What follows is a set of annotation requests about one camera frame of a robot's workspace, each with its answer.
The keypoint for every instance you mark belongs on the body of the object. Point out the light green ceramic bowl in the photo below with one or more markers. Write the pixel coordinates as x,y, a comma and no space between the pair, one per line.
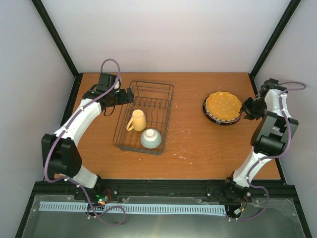
150,138

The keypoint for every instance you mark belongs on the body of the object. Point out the dark wire dish rack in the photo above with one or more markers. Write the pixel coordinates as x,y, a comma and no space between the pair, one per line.
154,100

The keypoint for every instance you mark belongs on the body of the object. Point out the right black frame post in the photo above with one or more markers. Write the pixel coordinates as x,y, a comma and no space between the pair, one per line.
282,23

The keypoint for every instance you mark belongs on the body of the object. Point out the left black frame post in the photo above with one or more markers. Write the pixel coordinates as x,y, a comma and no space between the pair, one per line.
44,15

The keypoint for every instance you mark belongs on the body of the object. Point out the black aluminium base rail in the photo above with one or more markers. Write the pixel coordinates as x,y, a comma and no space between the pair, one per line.
207,190

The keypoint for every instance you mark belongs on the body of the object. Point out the yellow ceramic mug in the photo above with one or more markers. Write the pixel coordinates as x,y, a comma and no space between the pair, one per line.
137,122

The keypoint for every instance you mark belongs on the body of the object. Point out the black white striped plate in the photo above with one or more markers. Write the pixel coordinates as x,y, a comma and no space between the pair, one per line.
217,121

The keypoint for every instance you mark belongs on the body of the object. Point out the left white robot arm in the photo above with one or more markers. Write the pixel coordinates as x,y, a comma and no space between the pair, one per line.
59,150

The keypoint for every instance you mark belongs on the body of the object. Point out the black frame post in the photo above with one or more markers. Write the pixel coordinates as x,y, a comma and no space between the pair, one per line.
44,15
282,23

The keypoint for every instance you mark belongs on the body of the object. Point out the light blue cable duct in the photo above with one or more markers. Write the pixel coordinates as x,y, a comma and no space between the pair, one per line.
140,209

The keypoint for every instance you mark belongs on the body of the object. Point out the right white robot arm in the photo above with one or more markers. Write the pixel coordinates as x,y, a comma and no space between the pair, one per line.
270,140

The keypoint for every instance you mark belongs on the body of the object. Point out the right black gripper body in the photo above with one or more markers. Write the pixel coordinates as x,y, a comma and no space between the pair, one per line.
252,109

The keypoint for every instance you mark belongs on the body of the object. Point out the orange dotted plate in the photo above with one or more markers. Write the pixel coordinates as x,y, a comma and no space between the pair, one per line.
223,106

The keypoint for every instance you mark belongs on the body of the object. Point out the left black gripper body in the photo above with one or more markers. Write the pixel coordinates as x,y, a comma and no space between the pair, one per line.
116,100

